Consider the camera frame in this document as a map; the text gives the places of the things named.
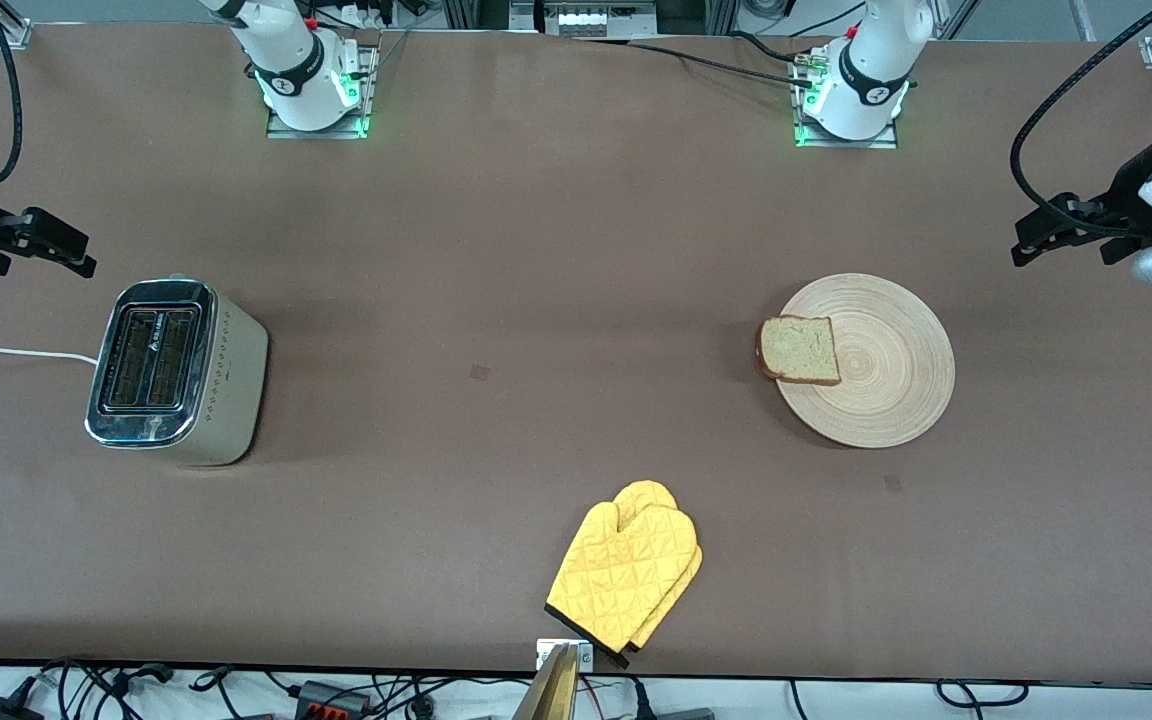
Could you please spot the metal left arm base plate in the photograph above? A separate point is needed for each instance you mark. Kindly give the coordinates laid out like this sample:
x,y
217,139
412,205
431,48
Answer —
x,y
846,143

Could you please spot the round wooden plate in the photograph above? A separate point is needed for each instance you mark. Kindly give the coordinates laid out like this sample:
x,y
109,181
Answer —
x,y
896,370

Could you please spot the yellowish camera stand leg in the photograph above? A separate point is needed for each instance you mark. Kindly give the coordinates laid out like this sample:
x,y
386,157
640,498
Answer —
x,y
554,690

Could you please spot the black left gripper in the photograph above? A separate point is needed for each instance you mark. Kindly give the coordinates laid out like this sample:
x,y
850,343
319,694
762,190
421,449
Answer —
x,y
1129,196

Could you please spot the yellow quilted oven mitt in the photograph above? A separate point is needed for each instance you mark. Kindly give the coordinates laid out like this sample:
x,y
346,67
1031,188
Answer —
x,y
648,493
626,575

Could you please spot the black and orange connector box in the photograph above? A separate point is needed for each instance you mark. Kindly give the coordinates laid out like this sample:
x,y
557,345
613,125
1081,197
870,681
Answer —
x,y
331,697

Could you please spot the black power adapter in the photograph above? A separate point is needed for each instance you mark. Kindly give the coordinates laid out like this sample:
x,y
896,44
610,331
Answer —
x,y
1,711

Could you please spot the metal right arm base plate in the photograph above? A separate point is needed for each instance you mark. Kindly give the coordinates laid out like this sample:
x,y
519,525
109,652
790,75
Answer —
x,y
316,132

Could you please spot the grey electrical box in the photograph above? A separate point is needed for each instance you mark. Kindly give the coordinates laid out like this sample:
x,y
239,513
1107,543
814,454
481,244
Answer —
x,y
581,18

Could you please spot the brown bread slice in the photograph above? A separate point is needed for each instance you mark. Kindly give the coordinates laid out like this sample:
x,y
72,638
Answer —
x,y
801,350

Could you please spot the chrome and beige toaster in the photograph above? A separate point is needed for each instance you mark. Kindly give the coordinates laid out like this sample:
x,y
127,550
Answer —
x,y
226,380

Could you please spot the small metal edge bracket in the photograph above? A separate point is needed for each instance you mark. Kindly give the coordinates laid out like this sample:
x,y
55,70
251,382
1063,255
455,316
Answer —
x,y
548,655

